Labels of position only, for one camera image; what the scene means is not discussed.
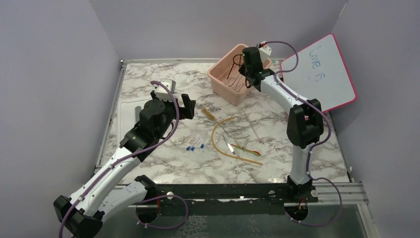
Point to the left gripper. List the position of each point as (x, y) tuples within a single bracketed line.
[(187, 112)]

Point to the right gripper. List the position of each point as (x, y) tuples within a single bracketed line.
[(241, 70)]

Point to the metal crucible tongs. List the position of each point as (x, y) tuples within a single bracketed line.
[(235, 83)]

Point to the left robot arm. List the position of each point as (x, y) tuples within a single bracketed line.
[(84, 212)]

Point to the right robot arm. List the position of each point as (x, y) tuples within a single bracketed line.
[(305, 122)]

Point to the pink plastic bin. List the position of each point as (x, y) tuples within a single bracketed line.
[(225, 79)]

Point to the metal spatula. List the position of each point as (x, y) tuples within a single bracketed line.
[(231, 149)]

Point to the glass stirring rod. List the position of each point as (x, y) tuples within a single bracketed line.
[(252, 127)]

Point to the white plastic lid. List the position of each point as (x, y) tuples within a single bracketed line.
[(127, 116)]

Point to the pink framed whiteboard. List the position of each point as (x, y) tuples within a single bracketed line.
[(322, 74)]

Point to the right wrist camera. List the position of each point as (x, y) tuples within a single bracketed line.
[(264, 50)]

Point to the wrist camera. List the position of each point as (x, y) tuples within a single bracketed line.
[(164, 89), (264, 50)]

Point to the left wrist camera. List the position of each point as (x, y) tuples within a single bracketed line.
[(164, 89)]

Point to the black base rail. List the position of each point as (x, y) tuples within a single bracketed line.
[(246, 199)]

